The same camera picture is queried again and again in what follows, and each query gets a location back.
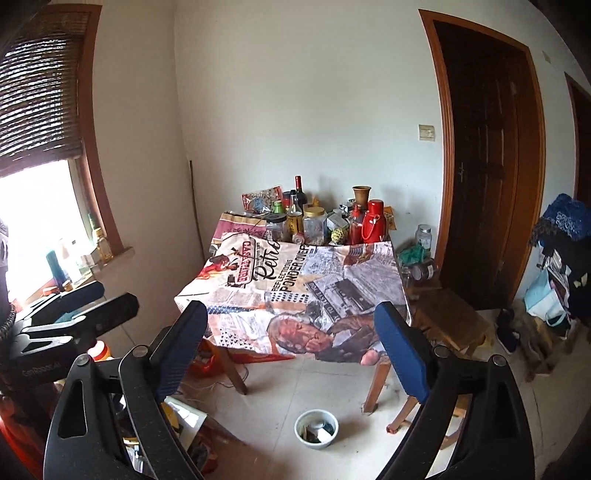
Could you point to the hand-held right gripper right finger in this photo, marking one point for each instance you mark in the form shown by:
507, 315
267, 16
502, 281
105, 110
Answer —
401, 350

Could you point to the grey green box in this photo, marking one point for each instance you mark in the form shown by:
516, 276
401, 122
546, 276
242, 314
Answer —
337, 221

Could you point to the small red white can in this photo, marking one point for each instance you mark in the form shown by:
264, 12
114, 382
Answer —
298, 238

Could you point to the dark wooden door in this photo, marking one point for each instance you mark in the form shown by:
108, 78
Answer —
485, 175

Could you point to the green capped bottle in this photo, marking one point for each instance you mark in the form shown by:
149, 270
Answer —
277, 207

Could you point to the yellow green spiky ball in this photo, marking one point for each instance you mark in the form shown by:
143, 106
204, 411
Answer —
338, 235

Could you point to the white cardboard box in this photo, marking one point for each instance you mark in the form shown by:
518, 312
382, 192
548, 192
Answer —
324, 434

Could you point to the black shoes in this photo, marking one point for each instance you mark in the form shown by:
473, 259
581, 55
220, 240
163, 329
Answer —
507, 332

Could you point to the yellow box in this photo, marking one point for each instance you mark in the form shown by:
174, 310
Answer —
170, 413

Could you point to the plastic jar black lid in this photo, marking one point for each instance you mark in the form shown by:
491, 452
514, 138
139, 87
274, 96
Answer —
277, 230

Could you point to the red plastic bag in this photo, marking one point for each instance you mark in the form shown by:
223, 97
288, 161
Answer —
207, 362

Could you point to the dark teal bottle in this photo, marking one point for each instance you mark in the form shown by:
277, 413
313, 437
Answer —
55, 270

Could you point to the clear glass jar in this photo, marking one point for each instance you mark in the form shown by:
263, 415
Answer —
424, 239

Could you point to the brown clay vase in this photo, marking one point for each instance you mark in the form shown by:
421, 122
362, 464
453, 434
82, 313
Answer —
361, 196

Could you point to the white bowl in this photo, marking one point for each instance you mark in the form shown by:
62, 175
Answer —
301, 438

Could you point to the white paper bag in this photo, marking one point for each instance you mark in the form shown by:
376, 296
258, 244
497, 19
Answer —
191, 417

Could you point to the white bottle orange cap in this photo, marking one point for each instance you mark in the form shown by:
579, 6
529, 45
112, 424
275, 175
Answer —
99, 350

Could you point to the blue knitted cloth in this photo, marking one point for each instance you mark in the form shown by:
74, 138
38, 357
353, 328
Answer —
565, 217

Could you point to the glass jar brown contents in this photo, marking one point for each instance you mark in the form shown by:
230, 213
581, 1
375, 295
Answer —
424, 272

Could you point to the wooden door frame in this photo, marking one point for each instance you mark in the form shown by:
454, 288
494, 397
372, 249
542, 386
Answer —
575, 138

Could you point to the printed tablecloth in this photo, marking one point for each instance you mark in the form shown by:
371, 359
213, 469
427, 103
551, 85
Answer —
295, 286

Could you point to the red thermos jug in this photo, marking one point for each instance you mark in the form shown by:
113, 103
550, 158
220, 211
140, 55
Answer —
373, 226

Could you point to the red sauce bottle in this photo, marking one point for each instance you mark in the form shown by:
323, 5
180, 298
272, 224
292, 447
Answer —
355, 230

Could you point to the red snack packet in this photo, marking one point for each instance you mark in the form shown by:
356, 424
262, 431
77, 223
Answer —
258, 198

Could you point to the brown bamboo window blind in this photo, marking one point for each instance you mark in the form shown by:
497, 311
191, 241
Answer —
41, 92

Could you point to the yellow oil bottle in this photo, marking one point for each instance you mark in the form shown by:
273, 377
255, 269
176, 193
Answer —
104, 249

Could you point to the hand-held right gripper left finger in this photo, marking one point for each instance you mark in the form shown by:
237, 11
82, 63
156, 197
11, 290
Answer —
182, 350

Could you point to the dark wine bottle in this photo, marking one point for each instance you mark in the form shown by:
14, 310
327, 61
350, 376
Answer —
300, 196

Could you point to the green cloth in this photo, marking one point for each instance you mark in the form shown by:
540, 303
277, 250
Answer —
412, 255

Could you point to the beige light switch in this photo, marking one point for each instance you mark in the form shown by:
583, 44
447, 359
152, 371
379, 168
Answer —
425, 133

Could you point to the light blue bag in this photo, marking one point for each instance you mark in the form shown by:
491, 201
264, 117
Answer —
540, 295

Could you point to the plastic jar gold lid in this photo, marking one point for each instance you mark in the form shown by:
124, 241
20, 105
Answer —
315, 228

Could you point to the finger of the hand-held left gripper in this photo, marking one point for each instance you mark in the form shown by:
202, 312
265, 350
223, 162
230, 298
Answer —
74, 297
101, 314

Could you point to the wooden window frame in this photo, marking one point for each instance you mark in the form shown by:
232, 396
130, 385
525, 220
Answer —
99, 161

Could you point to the black patterned cloth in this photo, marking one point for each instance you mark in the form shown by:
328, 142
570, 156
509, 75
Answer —
579, 286

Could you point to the yellow label glass bottle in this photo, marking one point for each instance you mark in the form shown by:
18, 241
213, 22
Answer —
294, 224

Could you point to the wooden stool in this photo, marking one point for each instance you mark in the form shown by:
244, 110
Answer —
448, 318

